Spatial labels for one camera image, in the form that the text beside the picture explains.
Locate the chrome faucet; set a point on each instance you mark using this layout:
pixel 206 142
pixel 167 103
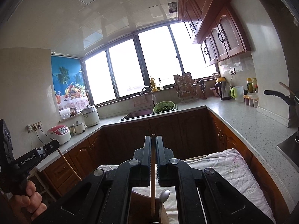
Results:
pixel 153 95

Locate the person's left hand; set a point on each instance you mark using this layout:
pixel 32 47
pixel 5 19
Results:
pixel 28 203

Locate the large white steamer pot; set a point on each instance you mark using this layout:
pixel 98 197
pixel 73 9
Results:
pixel 91 119

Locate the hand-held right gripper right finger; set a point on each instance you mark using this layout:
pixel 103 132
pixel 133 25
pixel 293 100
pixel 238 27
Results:
pixel 160 158

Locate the clear pump bottle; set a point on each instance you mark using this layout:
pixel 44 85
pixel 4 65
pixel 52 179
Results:
pixel 160 85

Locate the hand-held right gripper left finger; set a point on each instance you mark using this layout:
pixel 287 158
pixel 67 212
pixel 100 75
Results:
pixel 146 158

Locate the white stool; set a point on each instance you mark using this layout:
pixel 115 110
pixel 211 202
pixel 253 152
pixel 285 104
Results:
pixel 42 184

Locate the steel sink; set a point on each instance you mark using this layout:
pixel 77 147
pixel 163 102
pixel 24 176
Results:
pixel 137 114

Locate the black wok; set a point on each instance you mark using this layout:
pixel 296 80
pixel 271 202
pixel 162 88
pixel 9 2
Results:
pixel 278 95

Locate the wooden chopstick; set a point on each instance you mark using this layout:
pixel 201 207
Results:
pixel 69 164
pixel 153 179

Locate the seasoning jar set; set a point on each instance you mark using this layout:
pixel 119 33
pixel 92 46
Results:
pixel 251 99

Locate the yellow cap condiment bottle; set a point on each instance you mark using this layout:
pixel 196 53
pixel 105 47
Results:
pixel 249 85

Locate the white floral tablecloth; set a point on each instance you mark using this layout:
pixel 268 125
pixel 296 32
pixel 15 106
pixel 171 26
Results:
pixel 229 172

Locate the yellow oil bottle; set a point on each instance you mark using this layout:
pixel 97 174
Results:
pixel 152 84

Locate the wooden upper cabinets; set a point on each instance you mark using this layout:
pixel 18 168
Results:
pixel 222 32

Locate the paper towel roll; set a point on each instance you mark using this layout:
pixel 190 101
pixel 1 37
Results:
pixel 65 113

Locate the white wall outlet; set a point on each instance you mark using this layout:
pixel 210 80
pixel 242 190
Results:
pixel 232 71

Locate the metal dish rack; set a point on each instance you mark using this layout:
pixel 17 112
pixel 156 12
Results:
pixel 188 93

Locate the wooden cutting board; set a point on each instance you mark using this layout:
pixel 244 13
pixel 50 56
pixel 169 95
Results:
pixel 182 78

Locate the wall socket strip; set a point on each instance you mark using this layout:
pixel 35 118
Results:
pixel 34 126

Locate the pink dish cloth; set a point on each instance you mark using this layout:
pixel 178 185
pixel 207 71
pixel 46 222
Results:
pixel 141 100

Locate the knife block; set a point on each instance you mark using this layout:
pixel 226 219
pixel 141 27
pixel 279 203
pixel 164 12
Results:
pixel 203 91

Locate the palm and fruit poster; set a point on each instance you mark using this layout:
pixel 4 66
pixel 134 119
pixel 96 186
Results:
pixel 67 79

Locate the wooden spatula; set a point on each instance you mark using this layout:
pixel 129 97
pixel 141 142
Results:
pixel 287 89

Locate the steel electric kettle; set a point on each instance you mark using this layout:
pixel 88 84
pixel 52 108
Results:
pixel 223 89

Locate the wooden cabinets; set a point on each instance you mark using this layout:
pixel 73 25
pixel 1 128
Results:
pixel 222 32
pixel 186 126

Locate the wooden lower cabinets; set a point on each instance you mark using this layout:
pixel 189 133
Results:
pixel 186 126

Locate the white and red rice cooker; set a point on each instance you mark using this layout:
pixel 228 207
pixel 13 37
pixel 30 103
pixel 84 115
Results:
pixel 59 135

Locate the gas stove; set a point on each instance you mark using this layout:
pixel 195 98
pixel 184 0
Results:
pixel 289 149

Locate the white and green pitcher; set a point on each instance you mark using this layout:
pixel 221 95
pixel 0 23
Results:
pixel 238 94

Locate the small white cooker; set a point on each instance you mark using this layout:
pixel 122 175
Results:
pixel 79 127

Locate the green colander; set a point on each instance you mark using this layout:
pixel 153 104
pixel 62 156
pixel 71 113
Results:
pixel 163 107

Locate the kitchen window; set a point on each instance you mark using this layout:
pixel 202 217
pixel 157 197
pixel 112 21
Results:
pixel 126 70

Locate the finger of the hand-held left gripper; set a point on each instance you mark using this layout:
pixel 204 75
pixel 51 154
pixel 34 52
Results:
pixel 48 148

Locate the metal spoon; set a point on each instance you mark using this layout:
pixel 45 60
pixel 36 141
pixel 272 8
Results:
pixel 165 194

